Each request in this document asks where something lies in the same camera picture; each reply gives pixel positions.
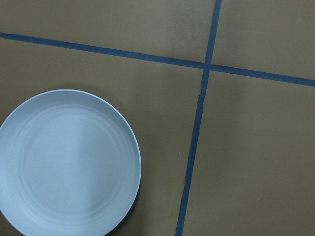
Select light blue plate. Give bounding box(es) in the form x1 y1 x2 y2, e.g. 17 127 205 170
0 89 141 236

